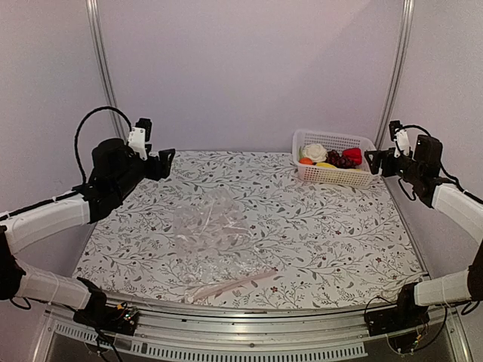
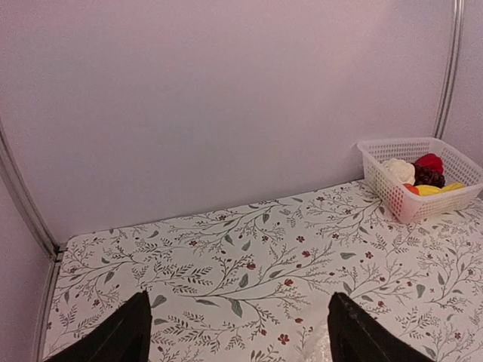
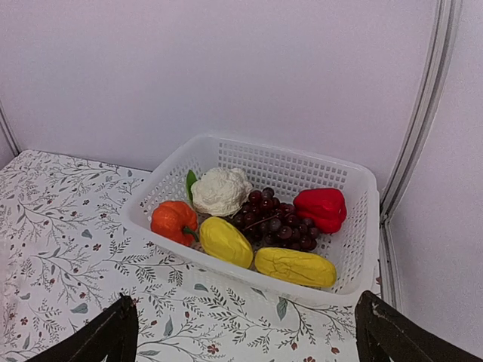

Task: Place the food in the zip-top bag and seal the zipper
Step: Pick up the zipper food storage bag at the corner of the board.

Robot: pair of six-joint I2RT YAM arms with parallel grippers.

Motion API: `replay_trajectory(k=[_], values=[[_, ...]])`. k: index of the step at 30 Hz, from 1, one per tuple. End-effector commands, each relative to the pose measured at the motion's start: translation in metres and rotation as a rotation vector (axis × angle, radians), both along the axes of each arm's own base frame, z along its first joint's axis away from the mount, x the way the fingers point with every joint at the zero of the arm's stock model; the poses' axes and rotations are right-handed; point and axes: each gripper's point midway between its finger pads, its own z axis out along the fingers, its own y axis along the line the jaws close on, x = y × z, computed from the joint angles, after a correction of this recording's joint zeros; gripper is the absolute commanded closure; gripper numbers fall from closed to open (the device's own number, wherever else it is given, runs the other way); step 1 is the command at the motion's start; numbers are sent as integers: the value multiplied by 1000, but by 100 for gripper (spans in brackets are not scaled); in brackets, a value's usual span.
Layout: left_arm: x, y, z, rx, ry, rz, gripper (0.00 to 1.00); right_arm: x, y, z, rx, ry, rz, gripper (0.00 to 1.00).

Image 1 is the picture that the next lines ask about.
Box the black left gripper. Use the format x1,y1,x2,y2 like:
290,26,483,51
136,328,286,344
112,148,176,199

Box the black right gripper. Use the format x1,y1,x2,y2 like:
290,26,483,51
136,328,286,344
365,147,423,185

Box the white plastic basket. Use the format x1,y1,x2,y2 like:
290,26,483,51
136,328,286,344
292,129,376,188

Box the orange toy pumpkin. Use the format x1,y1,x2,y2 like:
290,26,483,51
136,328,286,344
299,158,313,165

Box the clear zip top bag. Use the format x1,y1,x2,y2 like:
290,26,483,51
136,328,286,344
172,189,278,303

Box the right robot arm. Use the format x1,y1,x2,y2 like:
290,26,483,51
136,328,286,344
364,135,482,329

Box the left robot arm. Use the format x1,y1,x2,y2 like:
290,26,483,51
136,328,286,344
1,138,175,327

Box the red toy bell pepper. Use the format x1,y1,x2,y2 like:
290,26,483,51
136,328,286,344
343,148,362,165

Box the purple toy grapes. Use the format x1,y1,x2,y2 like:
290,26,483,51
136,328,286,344
325,150,357,169

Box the white toy cauliflower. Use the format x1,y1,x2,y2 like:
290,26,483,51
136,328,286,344
301,143,328,163

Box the floral patterned table mat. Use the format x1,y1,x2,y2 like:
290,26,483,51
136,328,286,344
75,151,426,309

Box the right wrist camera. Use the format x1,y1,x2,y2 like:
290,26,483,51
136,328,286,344
389,120,411,158

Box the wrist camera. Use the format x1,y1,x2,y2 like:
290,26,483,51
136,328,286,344
128,118,152,161
389,120,411,158

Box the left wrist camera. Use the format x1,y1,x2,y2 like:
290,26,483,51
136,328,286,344
128,118,152,161

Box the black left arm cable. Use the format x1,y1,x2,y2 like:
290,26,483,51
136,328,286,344
73,106,133,184

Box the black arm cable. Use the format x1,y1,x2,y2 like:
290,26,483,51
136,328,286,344
399,124,483,207
73,106,133,184

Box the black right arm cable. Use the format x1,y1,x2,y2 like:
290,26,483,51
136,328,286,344
399,124,483,207

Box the right aluminium frame post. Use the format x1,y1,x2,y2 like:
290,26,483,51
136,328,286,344
374,0,415,149

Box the aluminium frame post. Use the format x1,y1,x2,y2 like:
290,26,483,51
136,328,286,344
85,0,128,141
374,0,415,149

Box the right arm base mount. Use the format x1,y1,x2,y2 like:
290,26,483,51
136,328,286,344
364,283,429,336

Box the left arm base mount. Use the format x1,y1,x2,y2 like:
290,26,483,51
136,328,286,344
73,278,139,336

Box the left aluminium frame post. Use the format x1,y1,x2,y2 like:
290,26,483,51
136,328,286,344
85,0,128,141

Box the aluminium front rail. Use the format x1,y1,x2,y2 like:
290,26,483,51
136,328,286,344
32,293,475,361

